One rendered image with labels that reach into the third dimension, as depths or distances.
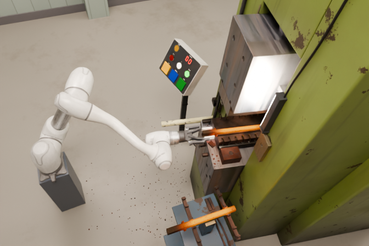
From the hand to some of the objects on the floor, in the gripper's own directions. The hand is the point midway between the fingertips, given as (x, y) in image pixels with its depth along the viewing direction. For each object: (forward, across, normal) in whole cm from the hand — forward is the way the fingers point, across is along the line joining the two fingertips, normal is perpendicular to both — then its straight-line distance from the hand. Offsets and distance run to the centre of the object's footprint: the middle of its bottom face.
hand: (208, 133), depth 185 cm
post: (-3, -58, -100) cm, 115 cm away
